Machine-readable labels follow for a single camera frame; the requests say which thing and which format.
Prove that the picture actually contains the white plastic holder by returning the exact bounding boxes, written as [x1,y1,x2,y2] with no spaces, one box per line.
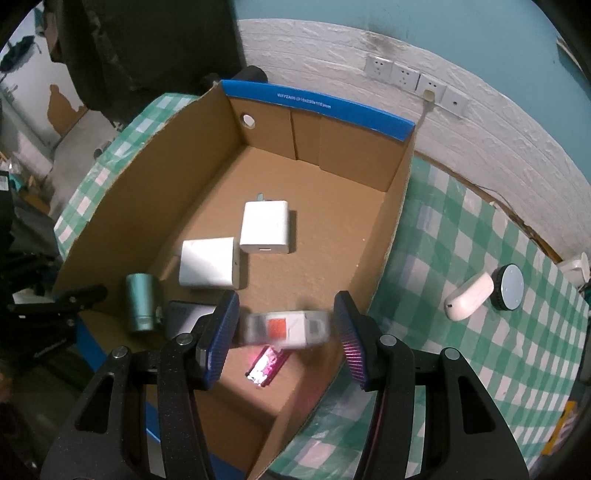
[558,253,591,283]

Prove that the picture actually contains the white charger with prongs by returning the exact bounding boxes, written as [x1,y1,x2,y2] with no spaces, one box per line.
[239,193,291,256]

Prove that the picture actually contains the round black grey-topped disc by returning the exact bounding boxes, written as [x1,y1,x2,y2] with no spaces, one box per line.
[490,263,526,311]

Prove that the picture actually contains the white hexagonal box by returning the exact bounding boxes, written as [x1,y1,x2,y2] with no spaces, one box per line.
[238,310,333,349]

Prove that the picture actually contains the white charger block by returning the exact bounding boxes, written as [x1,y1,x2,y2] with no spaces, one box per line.
[178,237,241,291]

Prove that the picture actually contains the blue-edged cardboard box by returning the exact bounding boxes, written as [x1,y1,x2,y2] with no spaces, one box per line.
[52,79,416,480]

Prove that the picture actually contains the pink foil packet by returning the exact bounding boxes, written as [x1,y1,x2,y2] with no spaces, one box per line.
[245,346,289,388]

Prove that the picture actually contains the dark grey power bank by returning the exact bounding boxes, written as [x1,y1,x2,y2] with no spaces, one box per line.
[163,300,218,340]

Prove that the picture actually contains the white single-hole wall plate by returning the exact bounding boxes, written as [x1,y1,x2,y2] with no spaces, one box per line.
[441,89,469,116]

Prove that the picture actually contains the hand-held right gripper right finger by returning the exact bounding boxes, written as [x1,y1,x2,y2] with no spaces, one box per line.
[333,291,529,480]

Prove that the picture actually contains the beige plug with cable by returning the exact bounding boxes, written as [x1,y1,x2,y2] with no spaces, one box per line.
[416,89,435,134]

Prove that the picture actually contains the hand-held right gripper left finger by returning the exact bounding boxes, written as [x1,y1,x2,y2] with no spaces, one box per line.
[41,290,241,480]

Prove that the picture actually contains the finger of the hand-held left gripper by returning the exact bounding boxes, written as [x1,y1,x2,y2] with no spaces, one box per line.
[9,285,109,319]

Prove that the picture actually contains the cream oval case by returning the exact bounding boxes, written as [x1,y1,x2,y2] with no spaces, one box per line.
[444,272,495,321]

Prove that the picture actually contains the white wall socket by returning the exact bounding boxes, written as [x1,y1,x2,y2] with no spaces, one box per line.
[418,76,446,103]
[365,54,394,83]
[392,65,421,92]

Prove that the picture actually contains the teal metal cup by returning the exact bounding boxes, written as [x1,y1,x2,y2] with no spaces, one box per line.
[126,273,164,334]

